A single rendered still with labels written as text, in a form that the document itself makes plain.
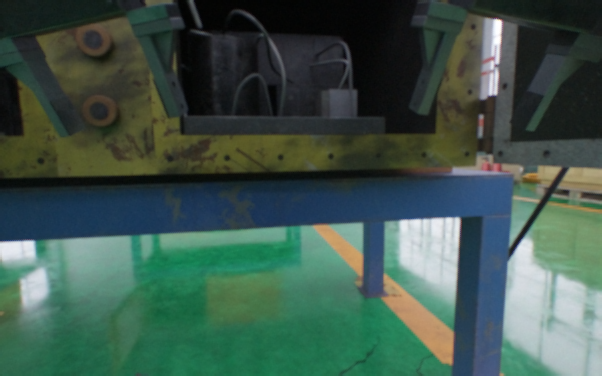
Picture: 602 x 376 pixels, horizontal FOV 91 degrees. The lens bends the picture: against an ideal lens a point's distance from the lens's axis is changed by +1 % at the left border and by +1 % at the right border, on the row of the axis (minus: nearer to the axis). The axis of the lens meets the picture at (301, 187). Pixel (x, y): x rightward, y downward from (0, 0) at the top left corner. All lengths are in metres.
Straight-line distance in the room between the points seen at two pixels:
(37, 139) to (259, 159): 0.37
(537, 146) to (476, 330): 0.48
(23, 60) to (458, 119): 0.70
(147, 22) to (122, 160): 0.33
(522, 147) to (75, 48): 0.80
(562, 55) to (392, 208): 0.40
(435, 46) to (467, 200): 0.50
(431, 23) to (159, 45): 0.26
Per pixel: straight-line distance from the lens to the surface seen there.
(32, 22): 0.40
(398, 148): 0.65
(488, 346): 0.97
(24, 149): 0.69
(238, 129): 0.59
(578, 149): 0.61
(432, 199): 0.74
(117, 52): 0.64
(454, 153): 0.72
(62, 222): 0.71
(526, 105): 0.44
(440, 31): 0.36
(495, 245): 0.87
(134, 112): 0.62
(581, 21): 0.42
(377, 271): 1.53
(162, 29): 0.34
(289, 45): 0.93
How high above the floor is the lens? 0.69
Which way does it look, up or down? 7 degrees down
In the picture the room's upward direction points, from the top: 1 degrees counter-clockwise
